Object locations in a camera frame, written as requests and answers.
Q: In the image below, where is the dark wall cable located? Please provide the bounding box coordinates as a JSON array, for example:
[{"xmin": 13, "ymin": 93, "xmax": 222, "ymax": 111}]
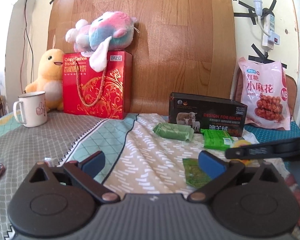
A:
[{"xmin": 21, "ymin": 0, "xmax": 32, "ymax": 93}]

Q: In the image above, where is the black tin box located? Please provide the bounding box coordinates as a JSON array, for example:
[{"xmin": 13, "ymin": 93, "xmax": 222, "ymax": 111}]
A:
[{"xmin": 169, "ymin": 92, "xmax": 248, "ymax": 138}]

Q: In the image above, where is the dark green packet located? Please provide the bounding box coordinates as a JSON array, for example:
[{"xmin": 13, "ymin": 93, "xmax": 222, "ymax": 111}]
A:
[{"xmin": 182, "ymin": 158, "xmax": 212, "ymax": 188}]

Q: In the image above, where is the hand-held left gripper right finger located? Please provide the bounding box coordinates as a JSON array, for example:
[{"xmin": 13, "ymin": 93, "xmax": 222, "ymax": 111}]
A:
[{"xmin": 187, "ymin": 151, "xmax": 283, "ymax": 204}]

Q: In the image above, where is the white power strip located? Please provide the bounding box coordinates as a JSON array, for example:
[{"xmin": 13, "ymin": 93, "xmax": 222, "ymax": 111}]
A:
[{"xmin": 262, "ymin": 12, "xmax": 276, "ymax": 51}]

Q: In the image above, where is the yellow duck plush toy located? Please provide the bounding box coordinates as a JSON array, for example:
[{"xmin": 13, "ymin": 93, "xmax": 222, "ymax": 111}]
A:
[{"xmin": 25, "ymin": 34, "xmax": 65, "ymax": 112}]

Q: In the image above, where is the teal checked cloth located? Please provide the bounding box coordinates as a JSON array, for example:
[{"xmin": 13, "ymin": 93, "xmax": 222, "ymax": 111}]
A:
[{"xmin": 244, "ymin": 121, "xmax": 300, "ymax": 140}]

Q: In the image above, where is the pastel rainbow plush toy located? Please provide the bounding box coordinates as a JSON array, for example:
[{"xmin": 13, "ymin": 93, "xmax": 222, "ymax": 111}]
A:
[{"xmin": 65, "ymin": 11, "xmax": 137, "ymax": 72}]

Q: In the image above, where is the red gift box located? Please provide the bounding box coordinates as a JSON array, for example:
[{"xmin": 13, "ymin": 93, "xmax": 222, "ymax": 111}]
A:
[{"xmin": 63, "ymin": 50, "xmax": 133, "ymax": 120}]

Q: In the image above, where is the yellow jelly cup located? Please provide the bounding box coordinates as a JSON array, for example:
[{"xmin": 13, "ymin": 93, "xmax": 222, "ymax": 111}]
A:
[{"xmin": 233, "ymin": 140, "xmax": 253, "ymax": 166}]

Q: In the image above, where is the wood grain wall panel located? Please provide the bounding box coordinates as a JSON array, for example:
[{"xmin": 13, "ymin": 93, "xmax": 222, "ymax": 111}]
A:
[{"xmin": 46, "ymin": 0, "xmax": 237, "ymax": 117}]

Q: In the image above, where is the large pink snack bag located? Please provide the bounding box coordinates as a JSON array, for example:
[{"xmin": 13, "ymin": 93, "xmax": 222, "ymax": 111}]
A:
[{"xmin": 237, "ymin": 57, "xmax": 291, "ymax": 131}]

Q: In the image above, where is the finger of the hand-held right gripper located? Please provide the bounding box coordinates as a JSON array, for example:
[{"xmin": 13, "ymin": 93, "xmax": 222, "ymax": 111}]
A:
[{"xmin": 225, "ymin": 137, "xmax": 300, "ymax": 160}]

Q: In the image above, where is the pale green cake packet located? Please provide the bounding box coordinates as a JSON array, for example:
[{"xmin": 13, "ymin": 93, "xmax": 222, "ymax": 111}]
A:
[{"xmin": 152, "ymin": 122, "xmax": 194, "ymax": 142}]

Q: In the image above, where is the white enamel mug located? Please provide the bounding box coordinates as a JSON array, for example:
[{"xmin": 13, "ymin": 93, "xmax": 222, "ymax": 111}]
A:
[{"xmin": 13, "ymin": 91, "xmax": 48, "ymax": 128}]

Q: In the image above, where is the bright green snack packet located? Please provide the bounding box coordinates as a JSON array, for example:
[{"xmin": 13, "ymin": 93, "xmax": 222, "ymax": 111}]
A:
[{"xmin": 201, "ymin": 129, "xmax": 235, "ymax": 151}]

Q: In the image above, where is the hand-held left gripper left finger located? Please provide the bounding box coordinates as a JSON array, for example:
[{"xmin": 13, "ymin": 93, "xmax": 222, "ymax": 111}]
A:
[{"xmin": 24, "ymin": 151, "xmax": 121, "ymax": 204}]

